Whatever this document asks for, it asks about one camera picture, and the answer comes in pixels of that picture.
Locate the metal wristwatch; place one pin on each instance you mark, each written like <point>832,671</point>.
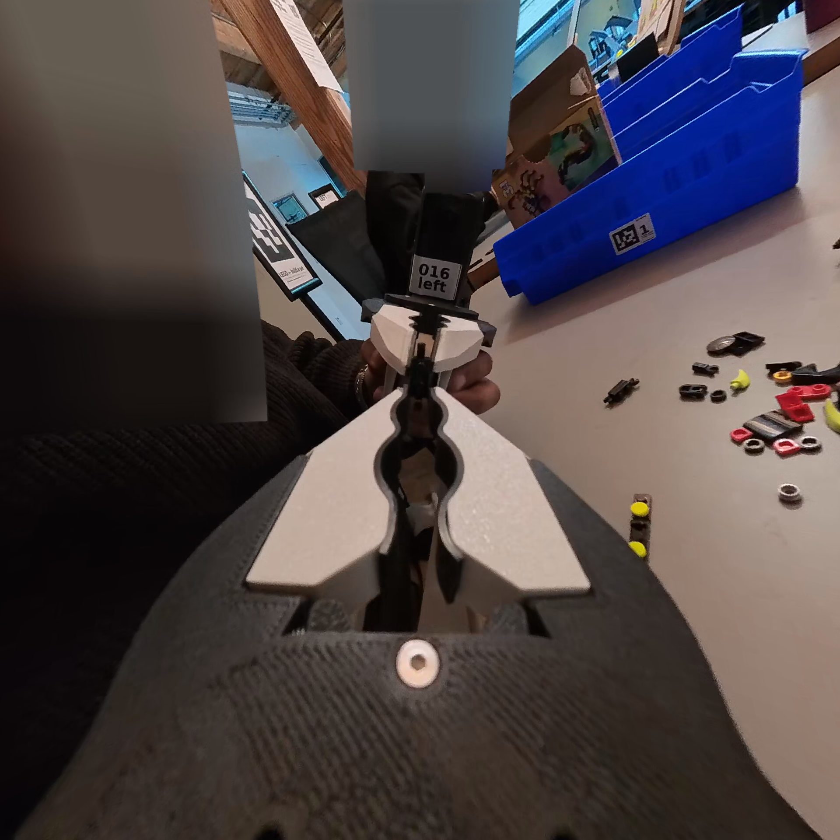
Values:
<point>361,384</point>

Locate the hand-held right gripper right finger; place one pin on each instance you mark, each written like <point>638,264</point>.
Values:
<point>518,518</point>

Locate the framed wall poster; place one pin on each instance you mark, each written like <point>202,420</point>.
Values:
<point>275,249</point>

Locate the black office chair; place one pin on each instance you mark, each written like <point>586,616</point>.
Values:
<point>334,262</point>

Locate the grey round lego stud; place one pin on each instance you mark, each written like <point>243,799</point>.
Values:
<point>791,493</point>

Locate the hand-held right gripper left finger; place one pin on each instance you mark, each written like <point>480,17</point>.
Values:
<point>315,518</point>

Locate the tall cardboard sheet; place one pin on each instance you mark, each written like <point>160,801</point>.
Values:
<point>659,23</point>

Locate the black yellow lego spider model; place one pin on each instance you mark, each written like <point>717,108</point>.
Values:
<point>640,518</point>

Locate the blue plastic bin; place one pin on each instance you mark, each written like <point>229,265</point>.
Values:
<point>689,177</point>

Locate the person's left hand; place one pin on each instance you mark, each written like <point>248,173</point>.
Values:
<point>479,387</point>

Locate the white paper notice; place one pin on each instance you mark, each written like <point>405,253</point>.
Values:
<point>312,39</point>

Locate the small framed white sign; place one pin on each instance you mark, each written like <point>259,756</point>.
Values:
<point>325,197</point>

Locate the black lego clip bar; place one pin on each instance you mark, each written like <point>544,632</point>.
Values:
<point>418,387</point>

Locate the small framed teal picture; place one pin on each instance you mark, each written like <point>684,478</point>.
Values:
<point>289,210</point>

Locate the person's left forearm black sleeve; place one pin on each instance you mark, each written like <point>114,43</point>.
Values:
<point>308,374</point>

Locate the small black lego piece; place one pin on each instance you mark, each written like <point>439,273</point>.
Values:
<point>621,390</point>

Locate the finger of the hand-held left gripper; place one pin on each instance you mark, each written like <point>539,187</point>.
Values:
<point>459,344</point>
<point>394,338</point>

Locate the printed cardboard lego box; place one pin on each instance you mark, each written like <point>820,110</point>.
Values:
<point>558,144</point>

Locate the pile of loose lego pieces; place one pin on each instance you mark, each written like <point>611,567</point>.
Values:
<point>774,423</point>

